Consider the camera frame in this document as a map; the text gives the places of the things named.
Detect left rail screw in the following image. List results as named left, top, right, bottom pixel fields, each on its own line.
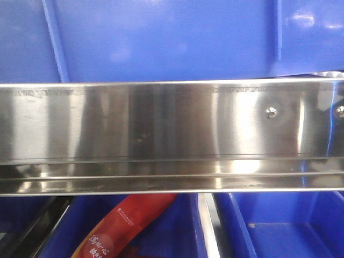
left=266, top=107, right=277, bottom=119

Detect lower right blue bin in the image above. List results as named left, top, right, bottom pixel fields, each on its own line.
left=214, top=191, right=343, bottom=257

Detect white ribbed object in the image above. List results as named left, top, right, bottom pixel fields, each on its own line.
left=312, top=71, right=344, bottom=78

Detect right rail screw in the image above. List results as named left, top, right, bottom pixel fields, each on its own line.
left=335, top=105, right=344, bottom=118

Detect stainless steel shelf rail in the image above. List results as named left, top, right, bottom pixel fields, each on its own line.
left=1, top=77, right=343, bottom=196

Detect rail screw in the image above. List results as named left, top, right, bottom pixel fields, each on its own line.
left=335, top=105, right=344, bottom=118
left=266, top=107, right=277, bottom=119

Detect red snack package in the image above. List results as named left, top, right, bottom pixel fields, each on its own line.
left=72, top=193, right=177, bottom=257

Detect large blue plastic bin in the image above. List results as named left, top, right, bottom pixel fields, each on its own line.
left=1, top=1, right=343, bottom=83

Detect steel shelf divider bar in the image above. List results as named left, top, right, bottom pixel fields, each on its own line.
left=198, top=193, right=232, bottom=258

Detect black shelf frame bar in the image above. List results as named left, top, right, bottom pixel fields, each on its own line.
left=1, top=197, right=73, bottom=257

